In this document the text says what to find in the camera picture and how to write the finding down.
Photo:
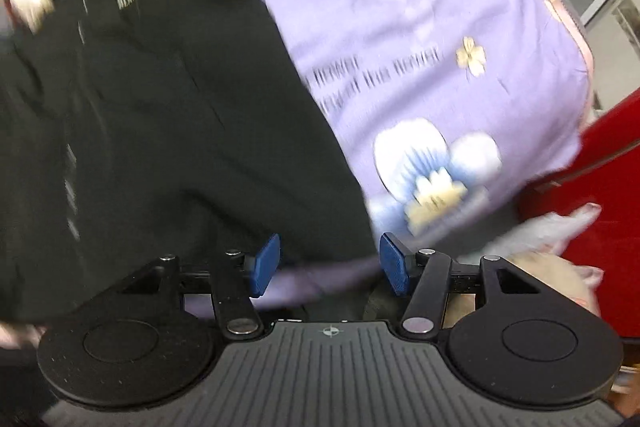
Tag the black garment with white print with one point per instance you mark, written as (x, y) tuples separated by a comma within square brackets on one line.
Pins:
[(150, 107)]

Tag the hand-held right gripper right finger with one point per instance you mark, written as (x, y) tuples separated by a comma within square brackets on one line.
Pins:
[(395, 262)]

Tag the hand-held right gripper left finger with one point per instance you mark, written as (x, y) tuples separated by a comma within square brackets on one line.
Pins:
[(265, 264)]

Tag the red smooth object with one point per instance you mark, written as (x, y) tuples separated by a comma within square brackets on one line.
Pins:
[(600, 167)]

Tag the purple floral bed sheet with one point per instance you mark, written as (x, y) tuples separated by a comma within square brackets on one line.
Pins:
[(425, 82)]

